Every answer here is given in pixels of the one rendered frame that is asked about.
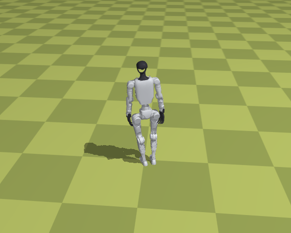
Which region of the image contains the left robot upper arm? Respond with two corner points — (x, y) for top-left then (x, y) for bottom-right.
(127, 80), (135, 102)

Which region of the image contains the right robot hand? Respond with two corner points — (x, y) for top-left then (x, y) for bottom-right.
(157, 108), (164, 124)

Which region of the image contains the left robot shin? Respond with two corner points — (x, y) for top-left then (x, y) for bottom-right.
(137, 138), (146, 162)

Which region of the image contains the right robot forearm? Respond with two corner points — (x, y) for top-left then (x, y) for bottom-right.
(158, 96), (164, 112)

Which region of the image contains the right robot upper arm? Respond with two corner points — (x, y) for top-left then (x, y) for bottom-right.
(152, 77), (162, 99)

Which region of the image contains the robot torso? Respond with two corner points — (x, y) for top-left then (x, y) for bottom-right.
(134, 76), (154, 120)

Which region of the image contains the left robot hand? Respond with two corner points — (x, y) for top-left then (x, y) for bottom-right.
(126, 114), (133, 126)

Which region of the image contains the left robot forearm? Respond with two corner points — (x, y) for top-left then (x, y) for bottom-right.
(126, 97), (132, 116)

